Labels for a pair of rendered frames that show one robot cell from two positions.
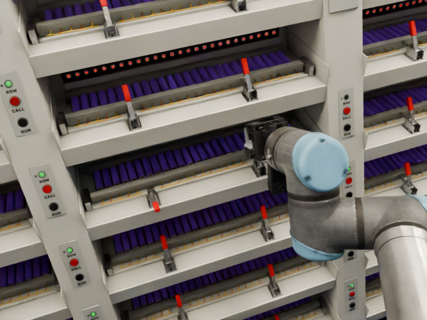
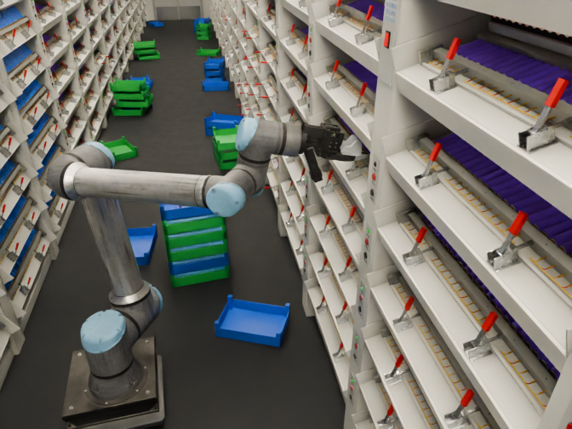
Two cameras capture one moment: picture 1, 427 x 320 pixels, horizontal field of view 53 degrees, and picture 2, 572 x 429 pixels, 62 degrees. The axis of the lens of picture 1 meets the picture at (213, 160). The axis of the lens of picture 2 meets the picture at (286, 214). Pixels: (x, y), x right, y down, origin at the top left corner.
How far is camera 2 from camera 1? 159 cm
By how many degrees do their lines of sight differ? 79
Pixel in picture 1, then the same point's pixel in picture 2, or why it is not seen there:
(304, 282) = (351, 295)
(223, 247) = (340, 210)
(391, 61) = (416, 170)
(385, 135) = (401, 242)
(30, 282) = not seen: hidden behind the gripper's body
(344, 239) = not seen: hidden behind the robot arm
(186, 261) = (329, 197)
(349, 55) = (382, 128)
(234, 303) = (336, 257)
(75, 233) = not seen: hidden behind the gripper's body
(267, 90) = (367, 118)
